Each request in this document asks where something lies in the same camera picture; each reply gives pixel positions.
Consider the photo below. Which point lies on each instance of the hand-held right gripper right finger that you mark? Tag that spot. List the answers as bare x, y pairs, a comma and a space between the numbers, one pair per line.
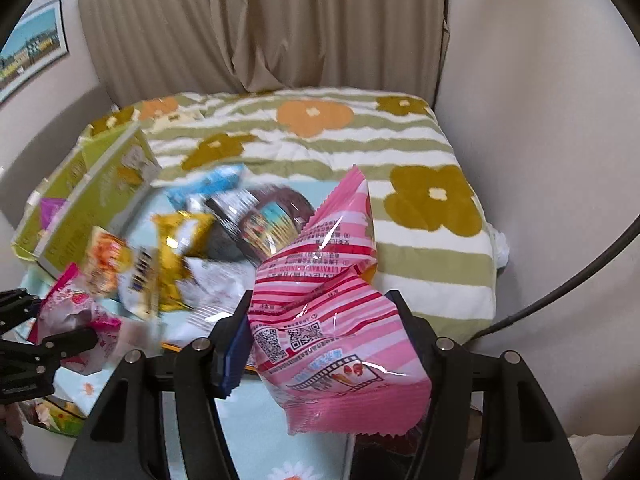
431, 349

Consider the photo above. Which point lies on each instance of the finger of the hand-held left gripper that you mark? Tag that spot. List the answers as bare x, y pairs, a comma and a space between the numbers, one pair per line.
15, 306
65, 343

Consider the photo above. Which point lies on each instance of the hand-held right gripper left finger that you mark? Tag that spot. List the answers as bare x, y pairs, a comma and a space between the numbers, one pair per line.
231, 365

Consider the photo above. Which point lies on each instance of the pink strawberry snack packet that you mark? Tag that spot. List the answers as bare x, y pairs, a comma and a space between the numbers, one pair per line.
75, 305

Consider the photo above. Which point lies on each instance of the white snack packet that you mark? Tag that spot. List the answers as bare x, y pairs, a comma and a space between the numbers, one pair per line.
215, 285

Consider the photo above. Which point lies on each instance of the orange striped chips packet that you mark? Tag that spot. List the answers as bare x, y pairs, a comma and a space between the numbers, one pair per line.
105, 260

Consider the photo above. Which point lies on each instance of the pink striped snack packet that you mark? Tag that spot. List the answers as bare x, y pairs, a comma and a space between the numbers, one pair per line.
330, 310

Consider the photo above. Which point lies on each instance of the yellow gold snack packet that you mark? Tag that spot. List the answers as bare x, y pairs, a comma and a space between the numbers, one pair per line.
170, 255

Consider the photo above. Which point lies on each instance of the green cardboard box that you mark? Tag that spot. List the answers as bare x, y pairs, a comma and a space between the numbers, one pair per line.
95, 200

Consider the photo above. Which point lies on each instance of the dark brown snack packet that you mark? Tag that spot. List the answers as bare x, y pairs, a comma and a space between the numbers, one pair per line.
265, 230

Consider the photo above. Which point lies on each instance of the blue snack packet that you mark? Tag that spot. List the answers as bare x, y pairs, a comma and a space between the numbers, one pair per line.
215, 182

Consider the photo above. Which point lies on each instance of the light blue daisy tablecloth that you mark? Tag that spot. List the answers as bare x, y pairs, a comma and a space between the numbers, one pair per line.
250, 435

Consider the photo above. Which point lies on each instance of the black curved lamp stand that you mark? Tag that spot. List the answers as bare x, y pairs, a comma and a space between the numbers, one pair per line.
550, 300

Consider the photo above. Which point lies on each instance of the grey padded headboard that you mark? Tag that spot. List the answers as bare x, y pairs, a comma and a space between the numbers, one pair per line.
45, 135

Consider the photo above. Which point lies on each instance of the floral striped blanket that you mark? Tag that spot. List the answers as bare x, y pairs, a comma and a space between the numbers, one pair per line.
350, 140

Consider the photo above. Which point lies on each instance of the beige curtain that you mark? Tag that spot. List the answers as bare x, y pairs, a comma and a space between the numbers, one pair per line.
300, 25

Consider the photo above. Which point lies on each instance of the framed wall poster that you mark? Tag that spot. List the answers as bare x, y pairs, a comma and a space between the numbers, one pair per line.
30, 45

